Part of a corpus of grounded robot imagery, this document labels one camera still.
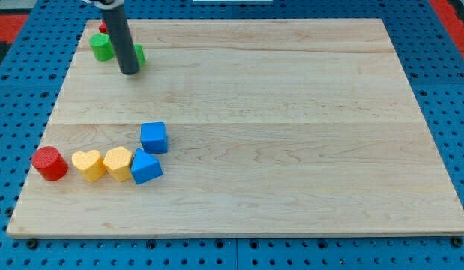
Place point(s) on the small red block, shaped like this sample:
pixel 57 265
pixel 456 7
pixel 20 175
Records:
pixel 102 28

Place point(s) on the green block behind rod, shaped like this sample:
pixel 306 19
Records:
pixel 140 54

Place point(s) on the yellow hexagon block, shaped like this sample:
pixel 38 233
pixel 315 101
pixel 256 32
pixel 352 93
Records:
pixel 118 163

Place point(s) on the blue cube block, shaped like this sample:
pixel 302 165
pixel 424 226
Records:
pixel 153 137

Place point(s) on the green cylinder block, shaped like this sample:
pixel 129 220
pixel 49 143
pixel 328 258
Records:
pixel 101 46

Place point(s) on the light wooden board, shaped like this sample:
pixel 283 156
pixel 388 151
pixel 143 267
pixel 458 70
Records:
pixel 277 128

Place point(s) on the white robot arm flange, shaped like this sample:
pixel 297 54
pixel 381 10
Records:
pixel 103 2

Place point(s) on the red cylinder block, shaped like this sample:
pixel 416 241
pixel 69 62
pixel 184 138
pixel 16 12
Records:
pixel 49 163

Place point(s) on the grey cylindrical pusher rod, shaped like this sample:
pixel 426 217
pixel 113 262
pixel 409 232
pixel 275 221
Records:
pixel 117 26

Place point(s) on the yellow heart block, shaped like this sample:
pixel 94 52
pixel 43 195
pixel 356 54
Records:
pixel 89 164

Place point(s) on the blue triangular prism block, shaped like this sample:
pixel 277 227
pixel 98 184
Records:
pixel 145 167

